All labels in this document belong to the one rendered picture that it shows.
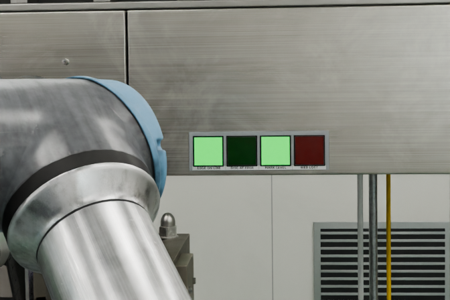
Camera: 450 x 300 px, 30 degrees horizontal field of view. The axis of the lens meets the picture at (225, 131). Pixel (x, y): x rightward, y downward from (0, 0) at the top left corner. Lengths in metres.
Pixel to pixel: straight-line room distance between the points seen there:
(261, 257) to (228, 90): 2.46
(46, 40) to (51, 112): 0.94
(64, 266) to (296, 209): 3.33
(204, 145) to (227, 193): 2.37
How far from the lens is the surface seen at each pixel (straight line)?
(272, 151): 1.50
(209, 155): 1.50
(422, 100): 1.52
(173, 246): 1.44
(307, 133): 1.50
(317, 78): 1.50
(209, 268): 3.93
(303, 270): 3.92
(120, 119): 0.64
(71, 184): 0.58
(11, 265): 1.11
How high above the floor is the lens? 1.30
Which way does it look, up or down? 3 degrees down
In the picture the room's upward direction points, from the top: 1 degrees counter-clockwise
